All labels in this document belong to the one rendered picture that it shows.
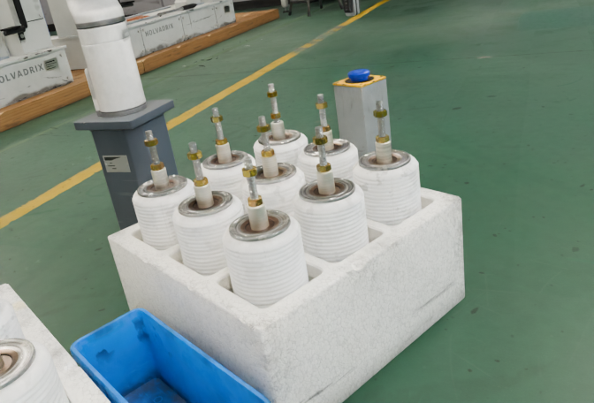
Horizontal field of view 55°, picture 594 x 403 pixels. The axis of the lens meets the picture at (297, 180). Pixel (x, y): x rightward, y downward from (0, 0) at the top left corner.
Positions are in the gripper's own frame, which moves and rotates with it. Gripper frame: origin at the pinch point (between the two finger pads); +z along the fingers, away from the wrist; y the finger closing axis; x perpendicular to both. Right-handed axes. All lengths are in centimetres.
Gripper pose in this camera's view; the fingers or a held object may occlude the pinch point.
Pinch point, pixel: (351, 3)
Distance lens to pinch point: 103.3
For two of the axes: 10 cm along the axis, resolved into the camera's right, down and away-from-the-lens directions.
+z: 1.4, 9.1, 3.8
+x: -6.7, -1.9, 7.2
